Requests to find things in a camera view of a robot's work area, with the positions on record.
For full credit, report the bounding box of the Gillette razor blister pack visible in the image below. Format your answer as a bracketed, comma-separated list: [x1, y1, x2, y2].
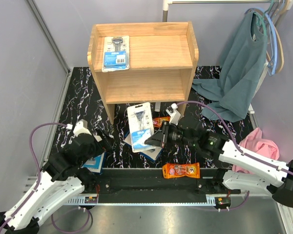
[102, 36, 130, 72]

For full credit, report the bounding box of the pink cloth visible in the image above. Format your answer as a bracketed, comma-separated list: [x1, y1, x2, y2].
[239, 127, 280, 160]

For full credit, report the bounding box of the white Harry's razor box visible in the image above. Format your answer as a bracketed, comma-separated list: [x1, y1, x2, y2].
[123, 132, 163, 161]

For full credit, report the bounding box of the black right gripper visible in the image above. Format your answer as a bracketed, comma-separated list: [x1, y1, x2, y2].
[146, 120, 197, 149]

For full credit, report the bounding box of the orange razor pack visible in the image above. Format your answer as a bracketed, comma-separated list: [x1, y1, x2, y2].
[162, 163, 201, 179]
[152, 117, 170, 128]

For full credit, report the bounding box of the blue Harry's razor box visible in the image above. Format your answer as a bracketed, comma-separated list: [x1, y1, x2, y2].
[83, 152, 106, 175]

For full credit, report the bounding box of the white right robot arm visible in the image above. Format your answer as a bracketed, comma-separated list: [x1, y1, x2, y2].
[144, 121, 293, 208]

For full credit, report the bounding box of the green plastic hanger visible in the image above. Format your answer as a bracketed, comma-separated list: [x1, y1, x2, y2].
[253, 0, 274, 36]

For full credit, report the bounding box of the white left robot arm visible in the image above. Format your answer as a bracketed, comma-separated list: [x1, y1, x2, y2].
[0, 130, 113, 234]

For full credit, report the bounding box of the orange razor pack lower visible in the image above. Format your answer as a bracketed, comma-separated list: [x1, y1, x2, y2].
[162, 163, 201, 179]

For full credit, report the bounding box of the metal clothes rack bar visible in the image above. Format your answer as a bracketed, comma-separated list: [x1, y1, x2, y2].
[162, 0, 276, 22]

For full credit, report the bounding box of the small white bottle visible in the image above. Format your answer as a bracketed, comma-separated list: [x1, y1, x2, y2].
[154, 102, 161, 112]

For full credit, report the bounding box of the aluminium corner frame profile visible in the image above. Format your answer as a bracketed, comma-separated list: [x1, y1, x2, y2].
[25, 0, 70, 74]

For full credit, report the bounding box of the orange razor pack upper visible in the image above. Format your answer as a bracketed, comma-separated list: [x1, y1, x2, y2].
[152, 117, 170, 128]

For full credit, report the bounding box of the beige wooden hanger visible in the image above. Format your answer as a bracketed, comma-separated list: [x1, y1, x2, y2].
[266, 0, 293, 74]

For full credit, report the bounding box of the teal blue t-shirt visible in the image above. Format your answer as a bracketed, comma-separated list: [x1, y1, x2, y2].
[192, 12, 268, 122]

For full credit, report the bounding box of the blue plastic hanger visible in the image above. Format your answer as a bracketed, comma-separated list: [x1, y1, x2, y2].
[245, 8, 284, 76]

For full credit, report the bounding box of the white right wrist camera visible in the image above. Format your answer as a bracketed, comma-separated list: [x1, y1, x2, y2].
[166, 103, 181, 125]

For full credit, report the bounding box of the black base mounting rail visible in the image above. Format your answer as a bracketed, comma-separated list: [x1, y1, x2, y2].
[65, 167, 235, 204]

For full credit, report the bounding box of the wooden two-tier shelf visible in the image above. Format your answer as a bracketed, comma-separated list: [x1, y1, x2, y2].
[87, 22, 199, 122]

